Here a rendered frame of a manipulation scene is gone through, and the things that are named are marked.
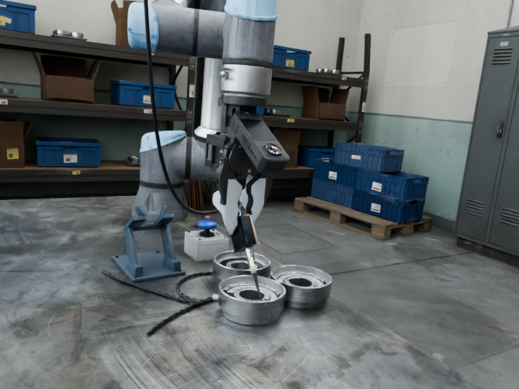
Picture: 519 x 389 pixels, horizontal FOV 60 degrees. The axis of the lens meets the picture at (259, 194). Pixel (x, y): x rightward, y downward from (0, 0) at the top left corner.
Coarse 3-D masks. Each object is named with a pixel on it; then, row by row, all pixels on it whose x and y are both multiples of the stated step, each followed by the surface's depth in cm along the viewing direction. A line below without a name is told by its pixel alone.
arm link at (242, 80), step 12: (228, 72) 66; (240, 72) 65; (252, 72) 65; (264, 72) 66; (228, 84) 66; (240, 84) 65; (252, 84) 65; (264, 84) 66; (252, 96) 66; (264, 96) 68
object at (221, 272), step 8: (216, 256) 84; (224, 256) 87; (232, 256) 88; (240, 256) 88; (256, 256) 87; (264, 256) 86; (216, 264) 80; (232, 264) 84; (240, 264) 85; (264, 264) 85; (216, 272) 80; (224, 272) 79; (232, 272) 78; (240, 272) 78; (248, 272) 78; (256, 272) 79; (264, 272) 80; (216, 280) 82
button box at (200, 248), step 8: (192, 232) 96; (200, 232) 95; (216, 232) 97; (192, 240) 93; (200, 240) 91; (208, 240) 92; (216, 240) 92; (224, 240) 93; (184, 248) 97; (192, 248) 93; (200, 248) 91; (208, 248) 92; (216, 248) 93; (224, 248) 94; (192, 256) 93; (200, 256) 91; (208, 256) 92
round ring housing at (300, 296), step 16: (272, 272) 78; (288, 272) 82; (304, 272) 82; (320, 272) 81; (288, 288) 73; (304, 288) 73; (320, 288) 73; (288, 304) 74; (304, 304) 74; (320, 304) 75
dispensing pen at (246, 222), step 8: (240, 208) 72; (240, 216) 70; (248, 216) 70; (240, 224) 70; (248, 224) 70; (240, 232) 70; (248, 232) 69; (232, 240) 72; (240, 240) 70; (248, 240) 69; (240, 248) 70; (248, 248) 70; (248, 256) 70; (248, 264) 70; (256, 280) 69; (256, 288) 69
